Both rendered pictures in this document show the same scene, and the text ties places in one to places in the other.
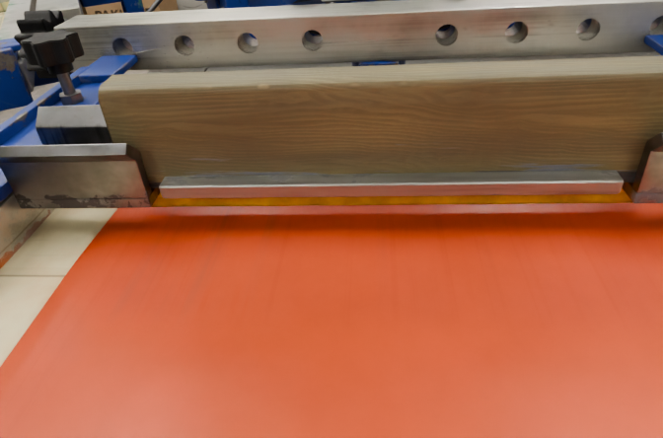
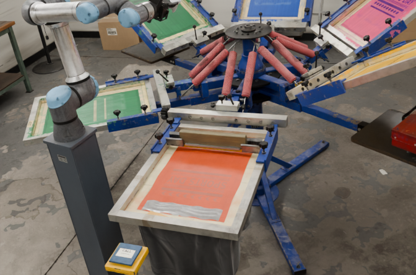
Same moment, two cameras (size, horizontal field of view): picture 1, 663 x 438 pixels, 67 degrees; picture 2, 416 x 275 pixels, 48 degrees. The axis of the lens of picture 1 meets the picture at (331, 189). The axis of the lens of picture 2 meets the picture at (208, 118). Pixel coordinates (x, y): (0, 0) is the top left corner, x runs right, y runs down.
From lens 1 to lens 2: 2.07 m
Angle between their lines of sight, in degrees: 13
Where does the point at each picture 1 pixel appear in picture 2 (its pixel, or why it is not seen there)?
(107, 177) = (178, 142)
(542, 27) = (252, 121)
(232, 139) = (194, 139)
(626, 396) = (226, 168)
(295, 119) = (202, 137)
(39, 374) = (172, 162)
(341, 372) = (201, 165)
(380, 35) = (225, 119)
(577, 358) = (225, 166)
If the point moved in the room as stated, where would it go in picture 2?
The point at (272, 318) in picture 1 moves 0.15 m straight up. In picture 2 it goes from (196, 160) to (192, 135)
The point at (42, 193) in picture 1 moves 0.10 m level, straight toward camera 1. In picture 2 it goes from (170, 143) to (176, 152)
